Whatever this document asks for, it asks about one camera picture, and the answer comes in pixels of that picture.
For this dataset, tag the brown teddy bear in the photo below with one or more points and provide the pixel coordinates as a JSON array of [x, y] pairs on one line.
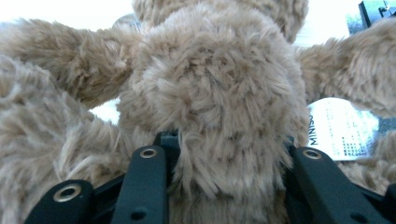
[[218, 77]]

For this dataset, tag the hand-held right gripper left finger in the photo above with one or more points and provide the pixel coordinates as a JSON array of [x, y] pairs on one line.
[[146, 186]]

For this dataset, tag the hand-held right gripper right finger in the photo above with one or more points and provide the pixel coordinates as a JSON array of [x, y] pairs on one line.
[[323, 193]]

